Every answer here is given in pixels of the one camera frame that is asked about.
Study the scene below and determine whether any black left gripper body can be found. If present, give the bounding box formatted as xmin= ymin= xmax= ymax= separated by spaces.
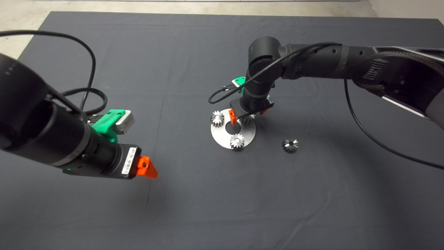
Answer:
xmin=62 ymin=134 xmax=142 ymax=180

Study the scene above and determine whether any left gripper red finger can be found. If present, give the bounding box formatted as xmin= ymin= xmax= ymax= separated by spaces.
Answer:
xmin=136 ymin=156 xmax=159 ymax=180

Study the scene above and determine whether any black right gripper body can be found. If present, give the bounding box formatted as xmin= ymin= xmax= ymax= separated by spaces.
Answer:
xmin=230 ymin=92 xmax=275 ymax=117

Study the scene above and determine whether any small steel gear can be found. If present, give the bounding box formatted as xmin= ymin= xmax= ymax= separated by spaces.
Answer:
xmin=282 ymin=137 xmax=299 ymax=153
xmin=230 ymin=134 xmax=245 ymax=150
xmin=211 ymin=111 xmax=225 ymax=127

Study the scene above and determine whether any round metal plate with hole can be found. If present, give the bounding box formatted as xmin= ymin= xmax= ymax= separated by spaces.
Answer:
xmin=211 ymin=108 xmax=256 ymax=150

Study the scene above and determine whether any dark grey table cloth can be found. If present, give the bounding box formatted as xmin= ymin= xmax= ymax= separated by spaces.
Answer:
xmin=0 ymin=11 xmax=444 ymax=250

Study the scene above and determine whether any right green camera mount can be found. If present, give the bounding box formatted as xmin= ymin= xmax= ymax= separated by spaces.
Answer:
xmin=232 ymin=76 xmax=247 ymax=94

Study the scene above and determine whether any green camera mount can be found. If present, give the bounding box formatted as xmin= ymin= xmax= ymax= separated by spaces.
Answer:
xmin=232 ymin=76 xmax=247 ymax=94
xmin=91 ymin=109 xmax=126 ymax=143

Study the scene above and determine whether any black right camera cable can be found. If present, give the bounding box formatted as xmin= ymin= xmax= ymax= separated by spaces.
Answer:
xmin=208 ymin=42 xmax=444 ymax=170

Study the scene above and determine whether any left green camera mount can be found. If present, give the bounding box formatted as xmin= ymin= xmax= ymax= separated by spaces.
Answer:
xmin=91 ymin=109 xmax=126 ymax=143

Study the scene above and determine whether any left silver camera box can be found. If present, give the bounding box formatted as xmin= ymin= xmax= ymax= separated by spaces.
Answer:
xmin=116 ymin=110 xmax=135 ymax=135

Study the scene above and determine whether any braided black left cable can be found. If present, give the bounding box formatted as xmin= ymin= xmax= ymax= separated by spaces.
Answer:
xmin=62 ymin=87 xmax=108 ymax=123

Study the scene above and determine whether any thin black left cable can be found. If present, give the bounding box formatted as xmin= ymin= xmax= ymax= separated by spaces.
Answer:
xmin=0 ymin=31 xmax=96 ymax=111

